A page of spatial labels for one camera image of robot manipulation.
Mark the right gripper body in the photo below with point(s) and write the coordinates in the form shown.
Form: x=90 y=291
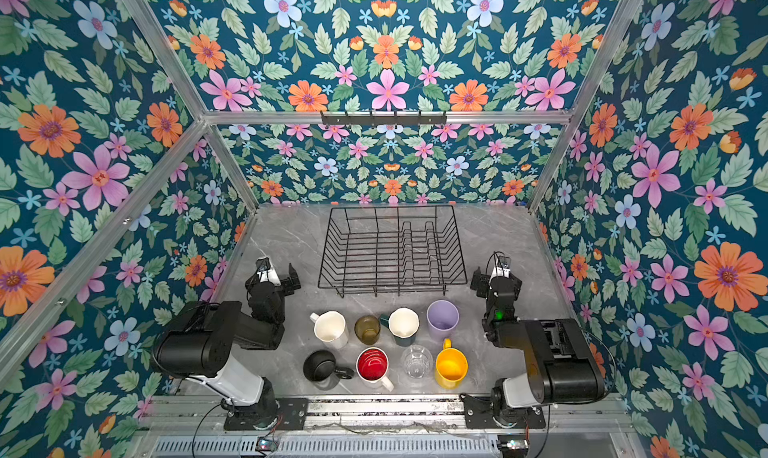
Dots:
x=498 y=281

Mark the lilac plastic cup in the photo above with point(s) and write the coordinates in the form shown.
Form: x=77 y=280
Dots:
x=442 y=317

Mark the cream white mug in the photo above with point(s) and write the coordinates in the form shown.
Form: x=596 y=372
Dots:
x=331 y=329

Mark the dark green mug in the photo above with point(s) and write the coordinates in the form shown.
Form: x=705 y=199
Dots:
x=403 y=324

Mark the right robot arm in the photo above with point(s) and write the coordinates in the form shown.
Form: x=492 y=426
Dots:
x=560 y=367

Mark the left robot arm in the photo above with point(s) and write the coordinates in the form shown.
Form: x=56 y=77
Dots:
x=197 y=344

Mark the black mug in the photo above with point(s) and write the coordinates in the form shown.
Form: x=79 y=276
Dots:
x=323 y=371

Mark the yellow mug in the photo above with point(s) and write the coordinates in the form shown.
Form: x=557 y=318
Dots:
x=451 y=366

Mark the olive green glass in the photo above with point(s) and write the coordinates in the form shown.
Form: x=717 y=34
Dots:
x=367 y=329

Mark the clear drinking glass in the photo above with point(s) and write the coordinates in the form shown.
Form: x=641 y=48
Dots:
x=417 y=362

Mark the red white mug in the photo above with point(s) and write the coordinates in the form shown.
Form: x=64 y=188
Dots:
x=372 y=365

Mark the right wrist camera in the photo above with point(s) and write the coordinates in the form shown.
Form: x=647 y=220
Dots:
x=500 y=265

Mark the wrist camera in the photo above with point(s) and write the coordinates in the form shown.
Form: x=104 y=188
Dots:
x=500 y=265
x=265 y=271

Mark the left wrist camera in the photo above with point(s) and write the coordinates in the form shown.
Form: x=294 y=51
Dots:
x=265 y=271

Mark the black wire dish rack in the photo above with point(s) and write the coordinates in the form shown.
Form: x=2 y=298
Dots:
x=378 y=250

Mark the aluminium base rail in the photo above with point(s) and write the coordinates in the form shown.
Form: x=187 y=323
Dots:
x=431 y=413

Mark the wall hook rail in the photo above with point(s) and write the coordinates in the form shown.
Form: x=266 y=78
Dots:
x=383 y=118

